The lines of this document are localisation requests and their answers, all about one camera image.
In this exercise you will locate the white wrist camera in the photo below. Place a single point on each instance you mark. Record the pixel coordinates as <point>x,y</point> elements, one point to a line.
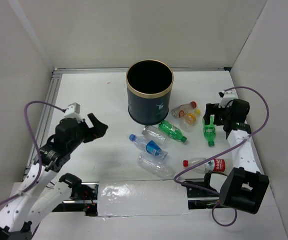
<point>227,96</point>
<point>73,112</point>

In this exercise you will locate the aluminium frame rail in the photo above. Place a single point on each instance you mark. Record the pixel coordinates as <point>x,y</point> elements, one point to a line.
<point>103,92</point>

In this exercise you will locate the clear bottle red label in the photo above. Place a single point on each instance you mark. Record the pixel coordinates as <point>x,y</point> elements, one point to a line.
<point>215,165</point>

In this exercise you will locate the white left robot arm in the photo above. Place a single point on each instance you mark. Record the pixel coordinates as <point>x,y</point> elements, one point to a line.
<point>25,210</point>

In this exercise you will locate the dark bin with gold rim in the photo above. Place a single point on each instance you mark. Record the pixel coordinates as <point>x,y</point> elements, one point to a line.
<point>149,84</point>

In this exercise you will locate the clear bottle yellow cap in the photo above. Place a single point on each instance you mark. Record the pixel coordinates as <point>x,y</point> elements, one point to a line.
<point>188,122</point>

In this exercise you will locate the clear bottle blue label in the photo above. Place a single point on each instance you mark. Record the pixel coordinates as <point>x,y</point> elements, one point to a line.
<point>148,146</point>

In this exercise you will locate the green bottle barcode label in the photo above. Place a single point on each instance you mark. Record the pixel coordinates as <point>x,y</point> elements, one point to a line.
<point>172,131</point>

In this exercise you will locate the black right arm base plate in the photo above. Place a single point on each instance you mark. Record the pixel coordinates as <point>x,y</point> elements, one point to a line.
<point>200,199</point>

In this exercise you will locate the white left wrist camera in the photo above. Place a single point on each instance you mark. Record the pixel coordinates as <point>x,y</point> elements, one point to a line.
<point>73,112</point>

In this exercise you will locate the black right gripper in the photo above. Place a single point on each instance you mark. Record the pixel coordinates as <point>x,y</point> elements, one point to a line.
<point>213,109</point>

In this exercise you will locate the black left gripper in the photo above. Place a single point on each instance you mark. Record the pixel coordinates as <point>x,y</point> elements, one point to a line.
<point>98,130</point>

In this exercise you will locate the clear jar metal lid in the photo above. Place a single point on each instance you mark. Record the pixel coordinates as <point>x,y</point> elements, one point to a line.
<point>152,133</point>

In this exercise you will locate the silver tape sheet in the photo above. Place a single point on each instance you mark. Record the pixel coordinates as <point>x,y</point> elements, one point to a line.
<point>141,198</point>

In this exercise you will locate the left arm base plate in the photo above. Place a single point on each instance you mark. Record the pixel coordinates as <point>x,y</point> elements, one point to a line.
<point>85,201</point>

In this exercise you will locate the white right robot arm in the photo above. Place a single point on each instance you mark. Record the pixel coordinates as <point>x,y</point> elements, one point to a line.
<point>245,186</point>

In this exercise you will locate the clear bottle white cap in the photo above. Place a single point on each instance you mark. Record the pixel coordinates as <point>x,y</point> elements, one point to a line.
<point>154,166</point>

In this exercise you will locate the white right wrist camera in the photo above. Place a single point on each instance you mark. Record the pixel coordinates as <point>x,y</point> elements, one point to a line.
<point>227,96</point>

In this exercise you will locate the clear bottle red cap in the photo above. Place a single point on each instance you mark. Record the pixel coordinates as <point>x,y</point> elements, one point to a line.
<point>183,109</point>

